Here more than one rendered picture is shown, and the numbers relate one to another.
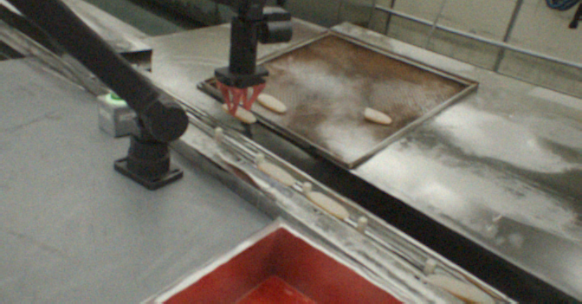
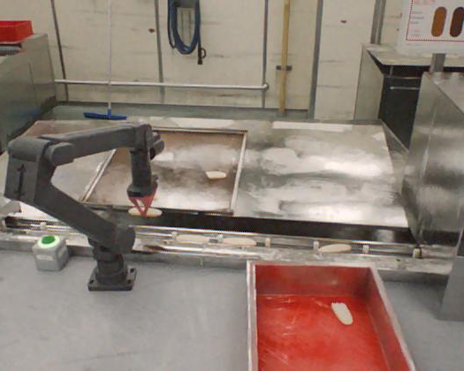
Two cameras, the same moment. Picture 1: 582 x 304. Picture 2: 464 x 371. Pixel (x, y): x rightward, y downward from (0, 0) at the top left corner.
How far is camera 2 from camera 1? 0.63 m
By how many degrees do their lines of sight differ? 29
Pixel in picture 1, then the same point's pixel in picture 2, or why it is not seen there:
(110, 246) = (155, 332)
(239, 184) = (181, 257)
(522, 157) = (302, 166)
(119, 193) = (115, 303)
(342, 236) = (268, 254)
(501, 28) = (155, 73)
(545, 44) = (186, 77)
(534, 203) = (327, 188)
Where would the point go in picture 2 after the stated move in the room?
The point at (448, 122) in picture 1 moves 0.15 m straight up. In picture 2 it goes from (254, 162) to (254, 122)
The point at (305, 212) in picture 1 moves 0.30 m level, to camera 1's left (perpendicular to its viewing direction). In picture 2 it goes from (237, 252) to (139, 291)
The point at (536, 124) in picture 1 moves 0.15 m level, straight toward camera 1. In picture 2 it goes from (292, 144) to (304, 161)
